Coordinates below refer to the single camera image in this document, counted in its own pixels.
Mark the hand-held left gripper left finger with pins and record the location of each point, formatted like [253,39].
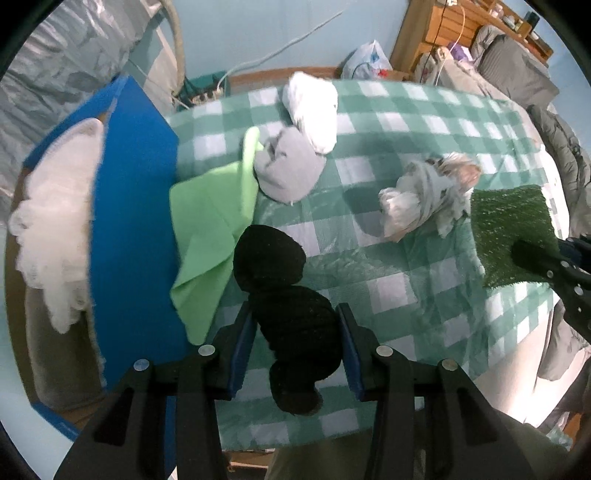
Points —
[240,355]

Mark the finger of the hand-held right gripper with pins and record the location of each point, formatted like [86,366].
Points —
[535,258]

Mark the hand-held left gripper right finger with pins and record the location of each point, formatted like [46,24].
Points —
[352,355]

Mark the black fuzzy sock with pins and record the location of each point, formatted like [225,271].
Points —
[286,300]

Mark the blue cardboard box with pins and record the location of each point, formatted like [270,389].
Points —
[134,230]

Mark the grey knit hat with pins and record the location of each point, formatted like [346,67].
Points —
[288,170]

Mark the green artificial turf mat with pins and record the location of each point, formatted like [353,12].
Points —
[508,217]

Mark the green white checkered blanket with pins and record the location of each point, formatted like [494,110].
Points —
[415,300]

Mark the grey white patterned cloth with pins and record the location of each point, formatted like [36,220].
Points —
[425,194]

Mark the light green cloth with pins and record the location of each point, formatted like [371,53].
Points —
[203,230]

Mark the beige knit cloth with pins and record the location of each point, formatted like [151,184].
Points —
[60,369]

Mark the grey duvet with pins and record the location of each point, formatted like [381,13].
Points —
[517,69]

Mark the white mesh bath loofah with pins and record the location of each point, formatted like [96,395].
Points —
[55,221]

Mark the white fleece cloth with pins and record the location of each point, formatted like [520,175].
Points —
[314,110]

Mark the wooden headboard shelf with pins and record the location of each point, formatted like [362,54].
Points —
[443,27]

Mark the white plastic bag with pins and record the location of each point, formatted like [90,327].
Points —
[367,60]

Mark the white power strip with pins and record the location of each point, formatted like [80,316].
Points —
[203,97]

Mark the silver foil sheet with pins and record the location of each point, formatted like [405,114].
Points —
[55,69]

